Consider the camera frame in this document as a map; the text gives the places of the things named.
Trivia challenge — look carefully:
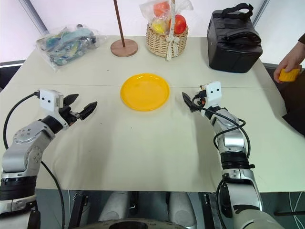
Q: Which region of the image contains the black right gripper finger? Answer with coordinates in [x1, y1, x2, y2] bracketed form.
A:
[182, 92, 198, 113]

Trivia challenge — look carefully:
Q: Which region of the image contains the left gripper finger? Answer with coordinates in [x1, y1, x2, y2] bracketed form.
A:
[62, 94, 80, 107]
[79, 101, 98, 120]

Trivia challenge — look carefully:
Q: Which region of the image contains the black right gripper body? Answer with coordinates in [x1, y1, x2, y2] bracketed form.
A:
[191, 90, 208, 111]

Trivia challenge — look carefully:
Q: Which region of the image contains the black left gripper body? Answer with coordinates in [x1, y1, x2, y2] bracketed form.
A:
[58, 105, 81, 130]

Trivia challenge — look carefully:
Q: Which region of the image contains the yellow plastic plate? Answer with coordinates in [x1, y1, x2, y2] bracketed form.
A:
[120, 73, 171, 112]

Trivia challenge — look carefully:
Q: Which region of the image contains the yellow round fruit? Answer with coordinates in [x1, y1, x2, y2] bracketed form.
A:
[152, 19, 168, 34]

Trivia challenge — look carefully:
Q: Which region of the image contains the orange round fruit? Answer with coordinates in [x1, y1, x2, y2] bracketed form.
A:
[153, 1, 171, 18]

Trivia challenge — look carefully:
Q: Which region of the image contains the clear plastic fruit bag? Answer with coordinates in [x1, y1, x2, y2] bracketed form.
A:
[139, 0, 194, 34]

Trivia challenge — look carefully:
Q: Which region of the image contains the person's bare hand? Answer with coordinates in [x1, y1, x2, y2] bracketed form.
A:
[273, 42, 305, 83]

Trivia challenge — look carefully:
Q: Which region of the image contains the black fabric bag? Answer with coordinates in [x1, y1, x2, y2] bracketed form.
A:
[206, 2, 264, 73]

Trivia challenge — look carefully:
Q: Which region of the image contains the clear bag of blue items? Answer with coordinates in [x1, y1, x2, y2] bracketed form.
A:
[35, 23, 108, 73]

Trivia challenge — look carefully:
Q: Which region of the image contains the woven wicker basket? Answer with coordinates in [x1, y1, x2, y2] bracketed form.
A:
[145, 0, 189, 62]

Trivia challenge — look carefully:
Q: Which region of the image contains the wooden stand with pole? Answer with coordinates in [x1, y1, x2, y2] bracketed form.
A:
[110, 0, 139, 58]

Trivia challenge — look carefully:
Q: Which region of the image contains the red apple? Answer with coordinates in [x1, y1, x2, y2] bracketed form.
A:
[169, 14, 187, 35]

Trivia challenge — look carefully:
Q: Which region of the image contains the person's dark brown clothing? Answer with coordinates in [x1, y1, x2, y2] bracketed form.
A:
[264, 62, 305, 138]

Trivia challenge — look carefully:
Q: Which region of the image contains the white rounded robot leg shell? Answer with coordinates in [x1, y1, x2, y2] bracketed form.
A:
[169, 191, 199, 228]
[98, 191, 130, 223]

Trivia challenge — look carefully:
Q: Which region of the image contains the grey robot torso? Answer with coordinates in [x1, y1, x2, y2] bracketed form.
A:
[78, 216, 192, 229]

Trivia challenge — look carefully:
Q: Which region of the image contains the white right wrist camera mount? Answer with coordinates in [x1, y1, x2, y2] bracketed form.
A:
[200, 81, 223, 115]

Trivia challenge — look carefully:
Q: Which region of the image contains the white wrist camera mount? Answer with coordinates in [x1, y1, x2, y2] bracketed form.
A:
[37, 89, 65, 131]
[200, 81, 223, 115]

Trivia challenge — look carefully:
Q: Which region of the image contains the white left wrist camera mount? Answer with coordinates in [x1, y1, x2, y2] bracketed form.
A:
[37, 89, 65, 131]

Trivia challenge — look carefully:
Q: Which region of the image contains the dark window frame bar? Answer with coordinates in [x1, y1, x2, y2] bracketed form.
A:
[22, 0, 50, 34]

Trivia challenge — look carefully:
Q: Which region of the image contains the black table frame bracket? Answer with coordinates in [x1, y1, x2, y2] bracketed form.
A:
[68, 190, 89, 229]
[203, 191, 217, 229]

